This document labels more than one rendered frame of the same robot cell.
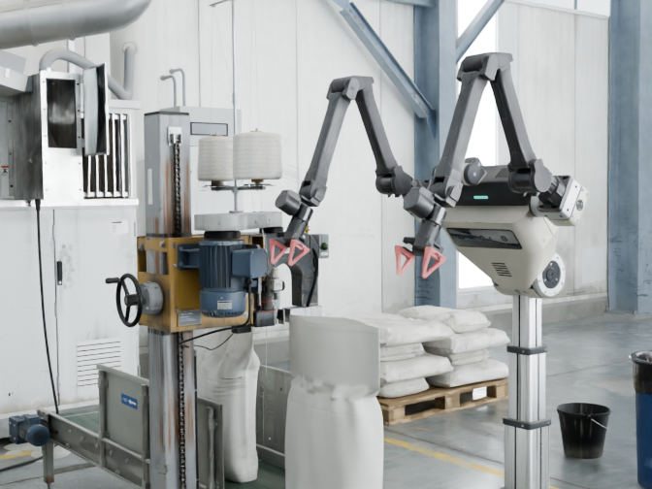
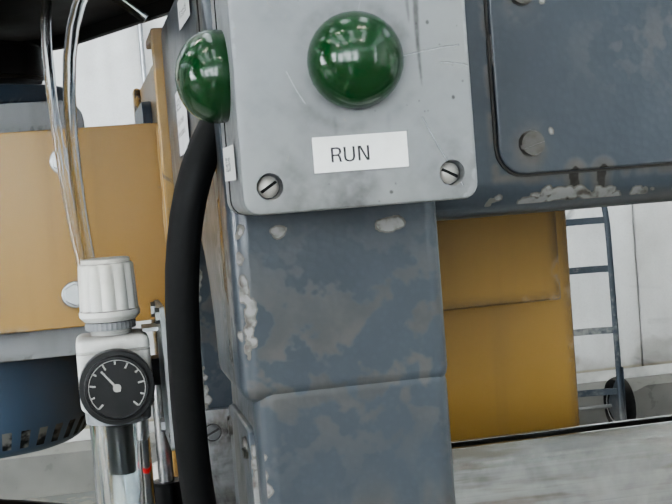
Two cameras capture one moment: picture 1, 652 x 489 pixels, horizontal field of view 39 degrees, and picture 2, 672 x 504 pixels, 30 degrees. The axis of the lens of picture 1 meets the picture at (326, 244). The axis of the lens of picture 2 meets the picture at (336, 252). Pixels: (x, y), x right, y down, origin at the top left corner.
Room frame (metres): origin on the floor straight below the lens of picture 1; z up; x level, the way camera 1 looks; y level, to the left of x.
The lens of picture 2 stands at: (3.62, -0.34, 1.25)
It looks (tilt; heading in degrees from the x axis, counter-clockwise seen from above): 3 degrees down; 116
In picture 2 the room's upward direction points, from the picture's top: 4 degrees counter-clockwise
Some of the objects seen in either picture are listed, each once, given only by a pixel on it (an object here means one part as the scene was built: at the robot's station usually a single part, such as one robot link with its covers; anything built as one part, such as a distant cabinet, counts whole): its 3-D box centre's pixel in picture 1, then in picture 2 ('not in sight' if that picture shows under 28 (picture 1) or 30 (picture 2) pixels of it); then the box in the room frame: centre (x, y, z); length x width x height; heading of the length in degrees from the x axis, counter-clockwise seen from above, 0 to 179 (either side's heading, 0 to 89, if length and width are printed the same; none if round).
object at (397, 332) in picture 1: (401, 331); not in sight; (6.14, -0.50, 0.56); 0.66 x 0.42 x 0.15; 128
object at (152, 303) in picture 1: (148, 298); not in sight; (3.07, 0.60, 1.14); 0.11 x 0.06 x 0.11; 38
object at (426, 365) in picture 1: (400, 366); not in sight; (6.14, -0.49, 0.32); 0.66 x 0.43 x 0.15; 130
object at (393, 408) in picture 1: (409, 391); not in sight; (6.49, -0.59, 0.07); 1.20 x 0.82 x 0.14; 130
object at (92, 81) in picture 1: (95, 111); not in sight; (5.07, 1.26, 1.95); 0.30 x 0.01 x 0.48; 38
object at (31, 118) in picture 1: (45, 139); not in sight; (5.30, 1.61, 1.82); 0.51 x 0.27 x 0.71; 38
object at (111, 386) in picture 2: not in sight; (116, 386); (3.24, 0.16, 1.16); 0.04 x 0.02 x 0.04; 38
